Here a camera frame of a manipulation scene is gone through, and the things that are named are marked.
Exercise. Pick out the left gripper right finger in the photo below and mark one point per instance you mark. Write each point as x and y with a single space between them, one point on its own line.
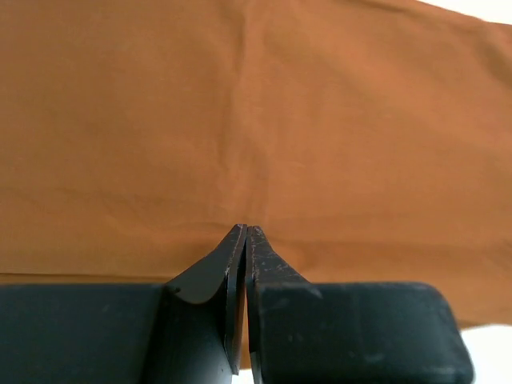
349 332

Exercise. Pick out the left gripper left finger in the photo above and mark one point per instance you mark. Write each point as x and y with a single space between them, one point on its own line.
186 330

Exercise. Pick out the brown trousers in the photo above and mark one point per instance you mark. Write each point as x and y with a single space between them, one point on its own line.
371 140

